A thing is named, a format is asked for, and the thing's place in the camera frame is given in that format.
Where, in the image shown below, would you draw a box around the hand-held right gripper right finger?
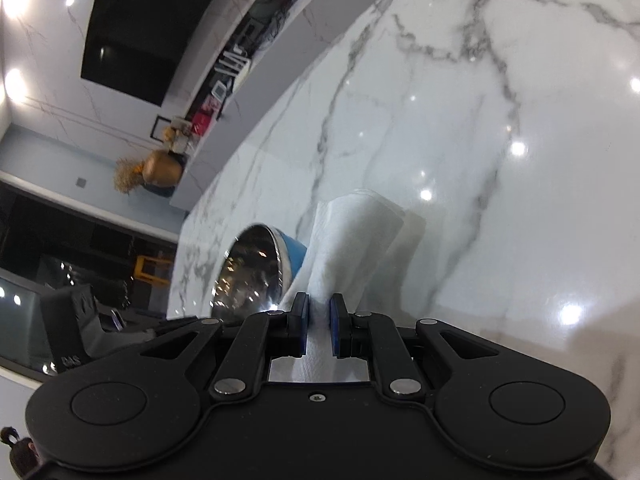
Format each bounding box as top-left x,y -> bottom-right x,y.
329,293 -> 502,402

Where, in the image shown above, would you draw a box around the white cloth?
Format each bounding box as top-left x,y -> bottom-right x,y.
272,187 -> 407,386

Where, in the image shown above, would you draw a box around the dried flowers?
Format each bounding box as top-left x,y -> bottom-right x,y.
114,156 -> 149,194

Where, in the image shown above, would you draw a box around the black picture frame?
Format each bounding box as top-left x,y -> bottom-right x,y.
150,115 -> 174,141

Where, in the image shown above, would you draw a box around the steel bowl with blue outside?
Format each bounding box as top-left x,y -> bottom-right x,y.
214,224 -> 309,322

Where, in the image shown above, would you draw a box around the black cables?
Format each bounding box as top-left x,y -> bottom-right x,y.
250,4 -> 292,47

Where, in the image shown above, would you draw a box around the black television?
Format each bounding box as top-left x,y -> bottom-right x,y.
80,0 -> 239,109

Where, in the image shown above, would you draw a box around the white marble television console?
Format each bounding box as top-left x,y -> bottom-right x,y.
167,0 -> 427,217

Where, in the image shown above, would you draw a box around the golden vase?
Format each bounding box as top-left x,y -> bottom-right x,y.
142,149 -> 184,187

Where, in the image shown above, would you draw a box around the person's head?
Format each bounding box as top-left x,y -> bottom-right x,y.
0,426 -> 39,480

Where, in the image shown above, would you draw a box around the white router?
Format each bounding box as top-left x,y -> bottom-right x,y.
215,45 -> 251,81

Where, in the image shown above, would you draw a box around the yellow frame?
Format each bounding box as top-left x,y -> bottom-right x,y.
134,255 -> 175,282

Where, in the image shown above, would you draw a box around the teddy bear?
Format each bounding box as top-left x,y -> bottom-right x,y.
164,125 -> 194,154

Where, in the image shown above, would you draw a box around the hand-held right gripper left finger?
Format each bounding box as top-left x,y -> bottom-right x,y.
140,292 -> 312,402

